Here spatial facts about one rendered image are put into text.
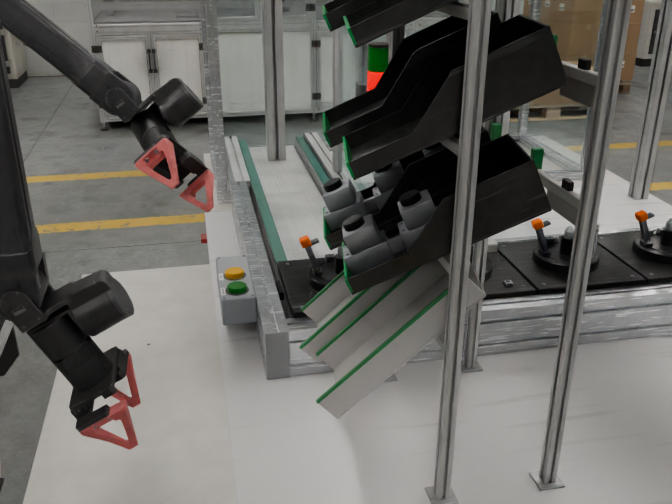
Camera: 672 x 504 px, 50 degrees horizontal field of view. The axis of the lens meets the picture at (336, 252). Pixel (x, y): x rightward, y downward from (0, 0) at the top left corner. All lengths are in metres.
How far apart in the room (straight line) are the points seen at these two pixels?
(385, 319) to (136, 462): 0.46
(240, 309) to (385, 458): 0.46
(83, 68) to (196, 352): 0.58
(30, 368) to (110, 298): 2.28
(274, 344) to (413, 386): 0.27
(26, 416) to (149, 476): 1.77
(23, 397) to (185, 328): 1.55
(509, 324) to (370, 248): 0.55
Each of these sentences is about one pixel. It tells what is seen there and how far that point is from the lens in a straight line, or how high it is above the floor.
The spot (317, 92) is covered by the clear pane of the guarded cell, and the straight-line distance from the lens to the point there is 2.75.
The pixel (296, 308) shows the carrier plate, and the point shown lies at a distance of 1.40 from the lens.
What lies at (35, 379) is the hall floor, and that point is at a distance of 3.15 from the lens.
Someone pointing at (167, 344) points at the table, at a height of 0.86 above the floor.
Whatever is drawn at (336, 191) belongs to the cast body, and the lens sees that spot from 1.13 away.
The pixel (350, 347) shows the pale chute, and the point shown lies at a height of 1.03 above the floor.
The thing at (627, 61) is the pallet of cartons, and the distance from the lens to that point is 8.65.
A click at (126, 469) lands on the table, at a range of 1.23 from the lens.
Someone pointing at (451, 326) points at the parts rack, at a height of 1.16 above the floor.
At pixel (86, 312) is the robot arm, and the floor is 1.19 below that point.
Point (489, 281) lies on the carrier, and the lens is 1.53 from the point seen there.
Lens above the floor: 1.63
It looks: 24 degrees down
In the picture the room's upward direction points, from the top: straight up
